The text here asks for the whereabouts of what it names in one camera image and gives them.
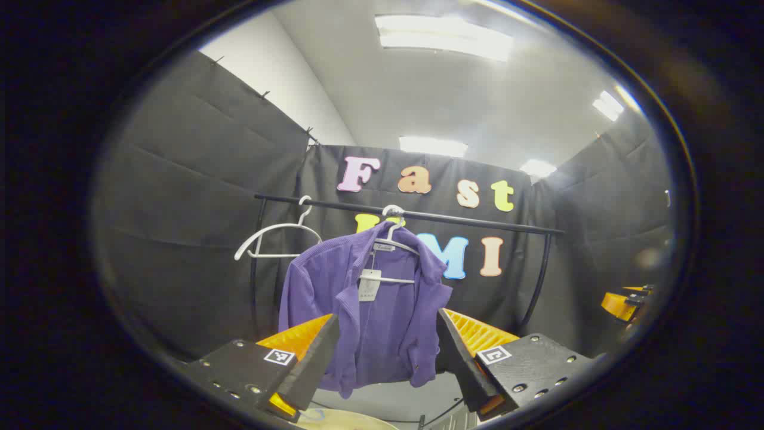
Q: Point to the white laundry hamper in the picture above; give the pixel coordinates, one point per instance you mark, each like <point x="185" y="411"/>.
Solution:
<point x="346" y="421"/>

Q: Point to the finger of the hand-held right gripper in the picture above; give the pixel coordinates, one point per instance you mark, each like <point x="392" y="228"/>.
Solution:
<point x="618" y="303"/>

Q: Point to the black backdrop cloth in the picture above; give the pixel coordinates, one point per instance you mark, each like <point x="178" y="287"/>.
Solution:
<point x="191" y="209"/>

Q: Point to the white clothes hanger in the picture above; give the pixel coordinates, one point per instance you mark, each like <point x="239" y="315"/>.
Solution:
<point x="392" y="209"/>
<point x="280" y="226"/>

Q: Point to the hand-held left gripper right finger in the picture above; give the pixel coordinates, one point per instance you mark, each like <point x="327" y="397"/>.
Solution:
<point x="459" y="358"/>

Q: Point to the purple knit jacket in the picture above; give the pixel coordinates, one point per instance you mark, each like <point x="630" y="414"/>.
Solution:
<point x="382" y="334"/>

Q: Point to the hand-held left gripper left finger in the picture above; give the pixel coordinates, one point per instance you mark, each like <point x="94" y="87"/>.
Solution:
<point x="313" y="364"/>

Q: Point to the black metal clothes rack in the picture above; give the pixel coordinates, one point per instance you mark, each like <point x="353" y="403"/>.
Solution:
<point x="477" y="221"/>

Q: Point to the ceiling light panel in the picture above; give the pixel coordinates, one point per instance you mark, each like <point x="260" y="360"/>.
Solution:
<point x="607" y="105"/>
<point x="537" y="168"/>
<point x="444" y="36"/>
<point x="433" y="146"/>

